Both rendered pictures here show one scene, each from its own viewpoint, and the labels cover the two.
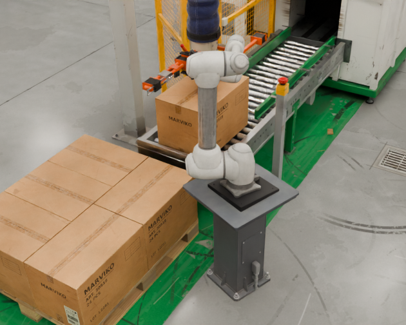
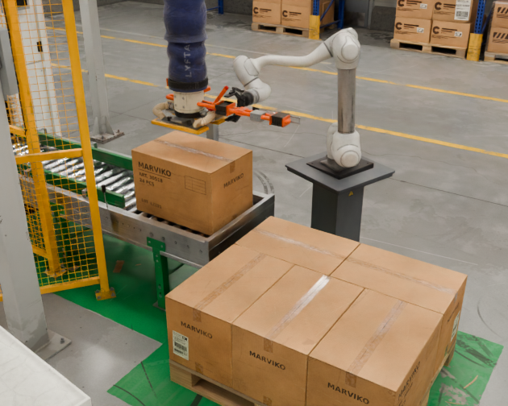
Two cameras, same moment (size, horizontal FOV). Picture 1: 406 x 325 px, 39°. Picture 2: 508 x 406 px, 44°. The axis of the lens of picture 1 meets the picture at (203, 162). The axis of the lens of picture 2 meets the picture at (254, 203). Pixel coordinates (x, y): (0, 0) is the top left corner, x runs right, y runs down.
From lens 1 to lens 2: 4.69 m
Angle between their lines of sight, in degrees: 75
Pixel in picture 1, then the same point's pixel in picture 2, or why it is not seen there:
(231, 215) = (379, 171)
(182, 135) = (235, 196)
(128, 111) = (31, 309)
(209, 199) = (358, 179)
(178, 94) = (206, 161)
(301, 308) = (364, 239)
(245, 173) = not seen: hidden behind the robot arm
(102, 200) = (322, 269)
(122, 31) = (13, 181)
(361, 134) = not seen: hidden behind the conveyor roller
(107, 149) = (212, 273)
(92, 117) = not seen: outside the picture
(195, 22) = (202, 65)
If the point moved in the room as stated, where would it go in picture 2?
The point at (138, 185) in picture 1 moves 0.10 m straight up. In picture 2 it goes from (292, 248) to (293, 232)
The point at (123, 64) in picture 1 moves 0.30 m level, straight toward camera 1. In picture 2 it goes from (18, 237) to (77, 232)
